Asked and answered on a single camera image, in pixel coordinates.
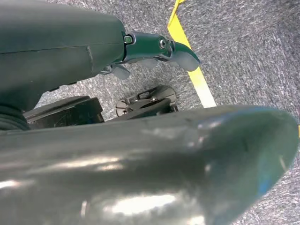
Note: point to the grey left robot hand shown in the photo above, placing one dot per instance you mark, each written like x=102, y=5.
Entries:
x=58, y=46

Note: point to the black robot foot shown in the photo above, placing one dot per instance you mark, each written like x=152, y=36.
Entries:
x=70, y=113
x=150, y=99

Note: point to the yellow floor tape square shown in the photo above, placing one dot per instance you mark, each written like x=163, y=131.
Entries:
x=180, y=34

